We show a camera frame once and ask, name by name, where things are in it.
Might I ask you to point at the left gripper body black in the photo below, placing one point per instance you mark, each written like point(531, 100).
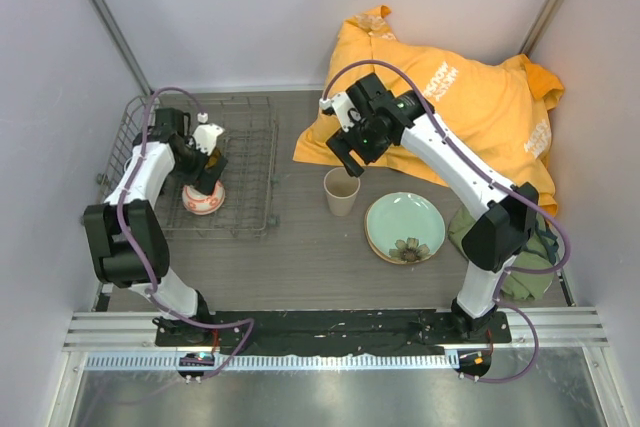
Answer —
point(191, 167)

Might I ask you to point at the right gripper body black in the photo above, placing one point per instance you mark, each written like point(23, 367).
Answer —
point(363, 142)

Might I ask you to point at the beige tall cup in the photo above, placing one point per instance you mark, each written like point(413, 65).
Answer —
point(341, 190)

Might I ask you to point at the light green flower plate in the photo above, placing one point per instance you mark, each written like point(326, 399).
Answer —
point(405, 229)

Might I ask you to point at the white orange patterned bowl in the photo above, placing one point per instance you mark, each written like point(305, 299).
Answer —
point(200, 204)

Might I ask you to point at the yellow patterned plate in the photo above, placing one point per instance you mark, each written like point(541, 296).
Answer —
point(214, 158)

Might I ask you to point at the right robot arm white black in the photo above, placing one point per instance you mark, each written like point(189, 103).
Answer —
point(504, 213)

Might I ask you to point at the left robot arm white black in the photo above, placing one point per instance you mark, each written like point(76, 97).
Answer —
point(127, 244)

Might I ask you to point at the cream bird plate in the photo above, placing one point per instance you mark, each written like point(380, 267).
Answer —
point(372, 247)

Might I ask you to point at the yellow Mickey Mouse shirt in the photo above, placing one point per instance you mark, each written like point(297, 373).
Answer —
point(500, 112)

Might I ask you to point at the olive green cloth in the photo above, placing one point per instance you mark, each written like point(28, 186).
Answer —
point(540, 253)

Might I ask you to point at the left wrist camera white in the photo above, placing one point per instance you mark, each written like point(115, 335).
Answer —
point(206, 134)

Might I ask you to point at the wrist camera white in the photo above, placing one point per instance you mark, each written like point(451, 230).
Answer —
point(341, 106)
point(206, 134)

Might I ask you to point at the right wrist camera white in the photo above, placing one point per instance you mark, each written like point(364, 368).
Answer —
point(341, 106)

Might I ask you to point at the wire dish rack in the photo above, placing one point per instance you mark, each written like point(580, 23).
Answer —
point(249, 143)

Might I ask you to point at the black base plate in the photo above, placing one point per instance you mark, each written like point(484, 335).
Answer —
point(333, 333)

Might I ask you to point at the slotted cable duct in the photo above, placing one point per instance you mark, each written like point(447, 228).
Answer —
point(192, 362)

